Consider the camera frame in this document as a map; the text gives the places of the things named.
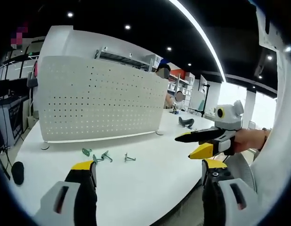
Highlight metal storage shelf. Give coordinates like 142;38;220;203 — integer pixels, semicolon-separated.
95;46;158;72

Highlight black tripod stand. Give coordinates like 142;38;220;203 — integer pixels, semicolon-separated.
200;84;211;118

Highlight dark side desk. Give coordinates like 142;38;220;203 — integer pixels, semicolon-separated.
0;94;30;148

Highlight white perforated mounting plate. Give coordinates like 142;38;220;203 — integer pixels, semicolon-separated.
37;56;169;150

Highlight black curved headset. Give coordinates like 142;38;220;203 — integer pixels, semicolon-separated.
178;116;195;128

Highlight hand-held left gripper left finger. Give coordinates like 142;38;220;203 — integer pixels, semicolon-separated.
33;161;98;226

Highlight long ceiling light strip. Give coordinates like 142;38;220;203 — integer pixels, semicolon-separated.
170;0;229;83

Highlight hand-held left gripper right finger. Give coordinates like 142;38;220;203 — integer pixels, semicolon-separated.
201;158;258;226

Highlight white mesh chair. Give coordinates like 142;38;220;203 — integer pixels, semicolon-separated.
224;152;257;194

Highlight black rounded object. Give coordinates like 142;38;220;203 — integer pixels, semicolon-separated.
11;161;25;186

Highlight black hanging cable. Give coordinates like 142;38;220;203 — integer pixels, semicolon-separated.
0;103;13;181

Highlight person's right hand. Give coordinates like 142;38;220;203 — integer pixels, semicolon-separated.
232;128;270;154

